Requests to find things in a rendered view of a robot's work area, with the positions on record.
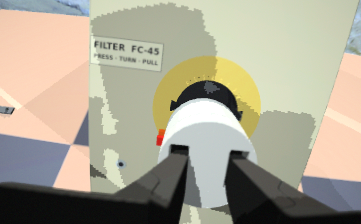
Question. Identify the white cylinder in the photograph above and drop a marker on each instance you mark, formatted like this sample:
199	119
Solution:
210	131

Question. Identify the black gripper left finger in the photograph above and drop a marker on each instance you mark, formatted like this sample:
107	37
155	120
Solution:
155	198

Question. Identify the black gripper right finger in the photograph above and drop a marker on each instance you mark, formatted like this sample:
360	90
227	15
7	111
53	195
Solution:
257	197

